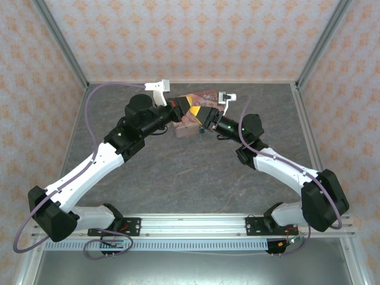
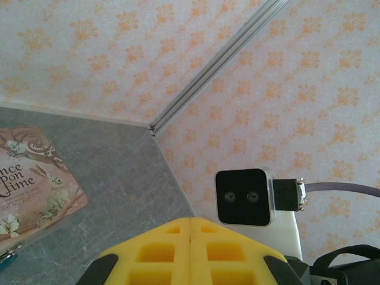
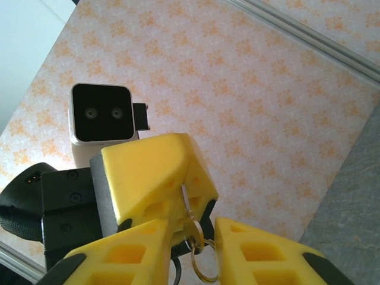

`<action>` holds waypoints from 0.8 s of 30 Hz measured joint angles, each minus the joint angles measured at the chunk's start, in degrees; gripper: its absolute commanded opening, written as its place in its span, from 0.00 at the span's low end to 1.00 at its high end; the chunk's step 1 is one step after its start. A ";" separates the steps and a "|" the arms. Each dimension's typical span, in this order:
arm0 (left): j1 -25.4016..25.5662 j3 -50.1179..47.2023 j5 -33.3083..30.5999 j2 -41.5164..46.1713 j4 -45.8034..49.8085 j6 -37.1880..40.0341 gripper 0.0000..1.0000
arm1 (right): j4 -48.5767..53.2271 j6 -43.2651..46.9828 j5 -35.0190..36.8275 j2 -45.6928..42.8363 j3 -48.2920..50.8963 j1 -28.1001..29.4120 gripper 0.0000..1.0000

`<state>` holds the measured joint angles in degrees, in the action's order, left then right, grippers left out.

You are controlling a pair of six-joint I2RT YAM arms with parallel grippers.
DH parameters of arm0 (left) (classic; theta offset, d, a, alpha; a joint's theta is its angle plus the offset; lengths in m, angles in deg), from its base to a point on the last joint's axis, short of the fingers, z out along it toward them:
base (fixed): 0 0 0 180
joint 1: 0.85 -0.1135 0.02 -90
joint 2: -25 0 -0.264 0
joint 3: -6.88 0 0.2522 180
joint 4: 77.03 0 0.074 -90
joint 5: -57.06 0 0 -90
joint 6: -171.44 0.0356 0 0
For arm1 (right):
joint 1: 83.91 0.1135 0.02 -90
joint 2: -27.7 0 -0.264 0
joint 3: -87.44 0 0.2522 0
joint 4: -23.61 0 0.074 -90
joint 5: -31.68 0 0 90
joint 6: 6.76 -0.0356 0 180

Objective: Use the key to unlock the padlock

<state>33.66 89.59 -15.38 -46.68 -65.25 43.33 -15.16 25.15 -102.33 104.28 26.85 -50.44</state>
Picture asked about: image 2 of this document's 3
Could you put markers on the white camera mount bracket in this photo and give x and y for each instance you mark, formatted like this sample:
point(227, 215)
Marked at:
point(289, 234)

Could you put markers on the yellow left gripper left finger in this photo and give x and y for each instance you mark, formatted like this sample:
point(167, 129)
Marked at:
point(178, 237)

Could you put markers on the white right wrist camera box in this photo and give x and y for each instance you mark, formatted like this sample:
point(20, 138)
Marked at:
point(243, 197)

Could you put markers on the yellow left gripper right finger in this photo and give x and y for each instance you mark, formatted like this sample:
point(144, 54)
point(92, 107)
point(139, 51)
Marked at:
point(202, 240)

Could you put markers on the pink illustrated book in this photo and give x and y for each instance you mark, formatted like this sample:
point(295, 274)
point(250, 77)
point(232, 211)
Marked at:
point(32, 190)

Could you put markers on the aluminium frame corner post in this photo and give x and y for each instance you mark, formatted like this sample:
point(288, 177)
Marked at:
point(213, 62)

